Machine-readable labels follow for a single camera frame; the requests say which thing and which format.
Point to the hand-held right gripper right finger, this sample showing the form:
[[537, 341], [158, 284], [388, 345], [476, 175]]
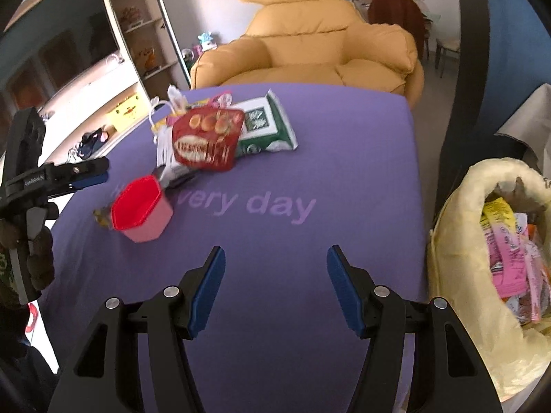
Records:
[[344, 292]]

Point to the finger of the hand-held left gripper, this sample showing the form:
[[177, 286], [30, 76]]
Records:
[[92, 179], [86, 165]]

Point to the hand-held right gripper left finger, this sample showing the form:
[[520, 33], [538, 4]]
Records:
[[209, 292]]

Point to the brown candy wrapper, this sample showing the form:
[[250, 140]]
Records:
[[103, 218]]

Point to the pink hexagonal plastic cup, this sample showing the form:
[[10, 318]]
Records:
[[146, 223]]

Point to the dark wrapper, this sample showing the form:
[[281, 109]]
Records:
[[176, 176]]

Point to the red biscuit packet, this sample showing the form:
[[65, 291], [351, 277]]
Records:
[[206, 146]]

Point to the clear pink packet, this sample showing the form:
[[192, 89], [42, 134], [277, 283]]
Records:
[[219, 100]]

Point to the pink wrapper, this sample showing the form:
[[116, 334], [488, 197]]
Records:
[[503, 262]]

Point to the yellow wrapper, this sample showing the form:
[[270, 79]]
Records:
[[495, 215]]

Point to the green white snack packet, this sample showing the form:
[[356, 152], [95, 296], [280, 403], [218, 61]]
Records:
[[267, 129]]

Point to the person's left hand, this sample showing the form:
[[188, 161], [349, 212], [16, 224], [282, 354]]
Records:
[[41, 262]]

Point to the black pink toy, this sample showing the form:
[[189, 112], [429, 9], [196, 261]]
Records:
[[90, 143]]

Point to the yellow box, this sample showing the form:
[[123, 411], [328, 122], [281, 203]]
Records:
[[125, 112]]

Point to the white yellow small carton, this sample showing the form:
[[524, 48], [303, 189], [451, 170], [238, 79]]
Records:
[[165, 114]]

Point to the black television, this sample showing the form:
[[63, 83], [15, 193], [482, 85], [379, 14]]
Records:
[[51, 51]]

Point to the clear glass ornament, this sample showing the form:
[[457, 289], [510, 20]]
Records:
[[114, 58]]

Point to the purple tablecloth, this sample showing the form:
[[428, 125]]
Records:
[[301, 159]]

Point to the tall wooden shelf unit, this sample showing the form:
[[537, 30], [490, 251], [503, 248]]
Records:
[[142, 34]]

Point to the pastel toy castle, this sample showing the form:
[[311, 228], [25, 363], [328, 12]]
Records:
[[207, 41]]

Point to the yellow leather armchair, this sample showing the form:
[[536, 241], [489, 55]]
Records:
[[310, 51]]

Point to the white sofa cover sheet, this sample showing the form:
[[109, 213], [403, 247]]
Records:
[[533, 137]]

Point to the dining chair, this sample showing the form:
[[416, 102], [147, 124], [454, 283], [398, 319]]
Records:
[[447, 49]]

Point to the brown coat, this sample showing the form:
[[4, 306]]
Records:
[[396, 17]]

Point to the blue cloth partition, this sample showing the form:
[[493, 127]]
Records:
[[508, 51]]

